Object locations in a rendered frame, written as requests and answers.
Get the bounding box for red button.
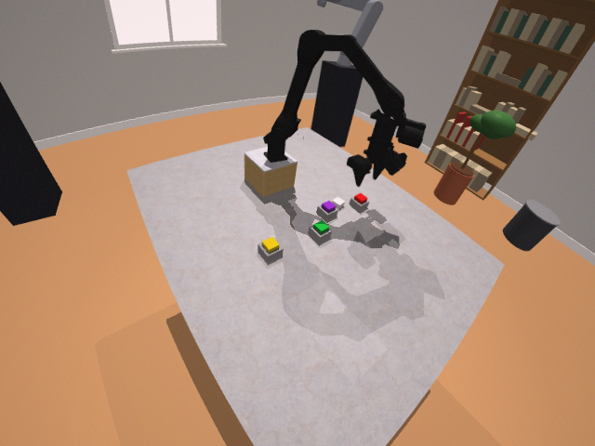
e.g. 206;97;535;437
349;194;369;211

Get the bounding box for yellow button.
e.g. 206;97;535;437
258;237;284;263

